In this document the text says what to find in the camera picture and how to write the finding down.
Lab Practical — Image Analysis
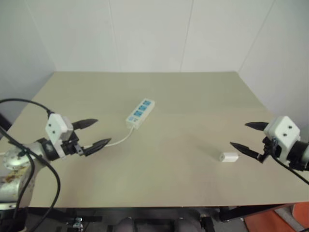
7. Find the white power strip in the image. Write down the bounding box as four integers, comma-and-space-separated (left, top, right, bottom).
125, 97, 156, 129

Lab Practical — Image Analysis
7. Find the white plug adapter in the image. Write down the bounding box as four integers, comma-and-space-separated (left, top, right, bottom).
218, 151, 240, 163

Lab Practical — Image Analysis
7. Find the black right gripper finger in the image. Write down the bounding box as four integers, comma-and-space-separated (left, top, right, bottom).
244, 121, 269, 132
229, 142, 264, 162

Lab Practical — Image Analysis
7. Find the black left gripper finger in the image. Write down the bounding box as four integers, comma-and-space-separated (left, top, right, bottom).
72, 118, 99, 131
83, 138, 112, 157

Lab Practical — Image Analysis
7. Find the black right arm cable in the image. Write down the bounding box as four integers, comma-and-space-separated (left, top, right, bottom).
271, 138, 309, 186

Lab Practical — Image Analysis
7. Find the black table frame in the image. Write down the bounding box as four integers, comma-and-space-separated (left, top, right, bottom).
24, 203, 299, 232

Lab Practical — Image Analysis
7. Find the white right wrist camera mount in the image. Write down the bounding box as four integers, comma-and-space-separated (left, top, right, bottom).
263, 116, 301, 162

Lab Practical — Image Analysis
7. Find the orange box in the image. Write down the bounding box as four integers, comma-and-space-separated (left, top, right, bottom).
243, 202, 309, 232

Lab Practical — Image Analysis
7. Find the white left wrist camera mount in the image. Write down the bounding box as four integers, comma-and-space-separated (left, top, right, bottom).
45, 113, 74, 160

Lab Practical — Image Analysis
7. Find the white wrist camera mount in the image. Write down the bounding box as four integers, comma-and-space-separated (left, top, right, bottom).
45, 113, 74, 160
263, 116, 301, 162

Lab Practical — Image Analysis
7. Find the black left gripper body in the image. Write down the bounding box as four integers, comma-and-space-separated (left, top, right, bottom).
60, 131, 85, 158

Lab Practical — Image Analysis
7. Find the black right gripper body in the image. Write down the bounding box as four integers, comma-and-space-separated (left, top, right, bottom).
257, 136, 282, 164

